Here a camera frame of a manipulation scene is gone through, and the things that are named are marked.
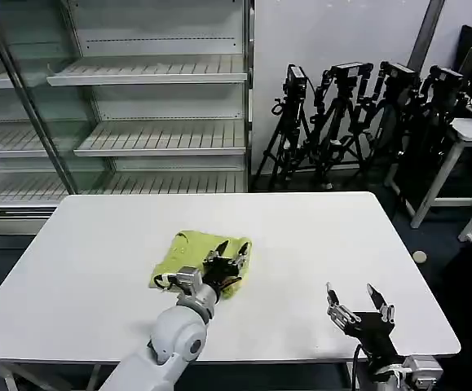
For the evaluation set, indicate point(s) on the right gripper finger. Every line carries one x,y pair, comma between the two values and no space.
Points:
382,307
339,311

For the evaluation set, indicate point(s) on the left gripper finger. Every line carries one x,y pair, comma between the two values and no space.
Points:
218,250
241,256

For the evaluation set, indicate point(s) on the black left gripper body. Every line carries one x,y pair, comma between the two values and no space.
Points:
221,271

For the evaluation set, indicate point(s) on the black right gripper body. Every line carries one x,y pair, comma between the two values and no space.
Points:
372,332

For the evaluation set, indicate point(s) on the yellow-green shirt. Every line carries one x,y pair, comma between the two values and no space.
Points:
191,252

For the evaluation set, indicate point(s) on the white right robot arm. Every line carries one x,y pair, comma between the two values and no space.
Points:
415,368

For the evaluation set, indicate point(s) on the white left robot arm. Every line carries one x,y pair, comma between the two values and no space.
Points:
178,330

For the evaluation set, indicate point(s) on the small round beige disc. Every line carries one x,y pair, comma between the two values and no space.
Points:
419,256

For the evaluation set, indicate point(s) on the white empty shelf rack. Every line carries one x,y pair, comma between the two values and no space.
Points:
162,73

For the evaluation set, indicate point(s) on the glass door display cabinet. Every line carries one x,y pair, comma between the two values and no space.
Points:
11,134

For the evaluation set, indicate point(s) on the grey metal table frame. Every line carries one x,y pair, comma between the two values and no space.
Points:
36,376

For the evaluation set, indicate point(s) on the grey wall trunking strip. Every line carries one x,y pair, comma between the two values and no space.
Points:
428,36

